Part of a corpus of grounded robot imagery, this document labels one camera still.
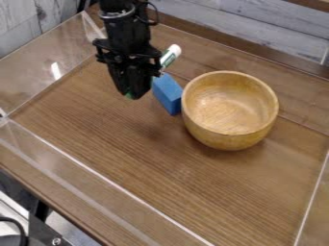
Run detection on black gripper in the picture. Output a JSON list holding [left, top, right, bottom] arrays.
[[92, 6, 162, 100]]

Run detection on blue foam block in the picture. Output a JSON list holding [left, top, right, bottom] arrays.
[[151, 73, 182, 115]]

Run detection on green white marker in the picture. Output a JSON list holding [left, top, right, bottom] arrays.
[[124, 43, 182, 100]]

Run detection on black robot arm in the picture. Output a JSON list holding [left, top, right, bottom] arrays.
[[92, 0, 162, 100]]

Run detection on brown wooden bowl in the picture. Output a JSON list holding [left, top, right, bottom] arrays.
[[180, 70, 279, 151]]

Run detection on clear acrylic tray walls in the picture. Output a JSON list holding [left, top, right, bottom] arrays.
[[0, 12, 329, 246]]

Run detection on black table leg bracket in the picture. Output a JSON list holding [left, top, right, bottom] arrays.
[[28, 201, 73, 246]]

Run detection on black cable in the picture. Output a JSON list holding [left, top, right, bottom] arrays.
[[0, 216, 29, 246]]

